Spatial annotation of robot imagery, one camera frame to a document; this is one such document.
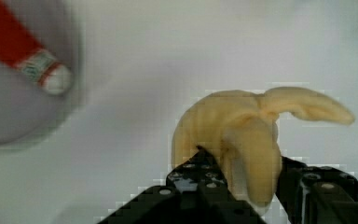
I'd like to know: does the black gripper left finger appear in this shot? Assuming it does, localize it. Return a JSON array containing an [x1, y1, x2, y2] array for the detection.
[[98, 149, 266, 224]]

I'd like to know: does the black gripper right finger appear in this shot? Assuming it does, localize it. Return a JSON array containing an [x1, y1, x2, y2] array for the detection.
[[276, 157, 358, 224]]

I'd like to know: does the yellow peeled plush banana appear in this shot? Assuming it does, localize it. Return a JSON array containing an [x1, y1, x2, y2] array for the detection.
[[171, 87, 355, 215]]

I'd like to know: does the grey round plate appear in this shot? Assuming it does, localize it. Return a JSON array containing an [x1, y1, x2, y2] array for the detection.
[[0, 0, 81, 146]]

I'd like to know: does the red plush ketchup bottle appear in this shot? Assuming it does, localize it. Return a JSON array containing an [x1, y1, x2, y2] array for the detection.
[[0, 0, 73, 95]]

